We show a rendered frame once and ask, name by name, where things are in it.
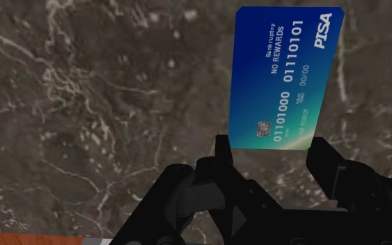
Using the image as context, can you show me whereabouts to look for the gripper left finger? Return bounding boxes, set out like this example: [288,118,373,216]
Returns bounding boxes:
[109,134,283,245]

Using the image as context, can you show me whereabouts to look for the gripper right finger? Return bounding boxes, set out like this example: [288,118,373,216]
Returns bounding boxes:
[305,136,392,245]

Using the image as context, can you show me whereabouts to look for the blue bank card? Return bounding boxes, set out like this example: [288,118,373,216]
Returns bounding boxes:
[228,6,346,151]

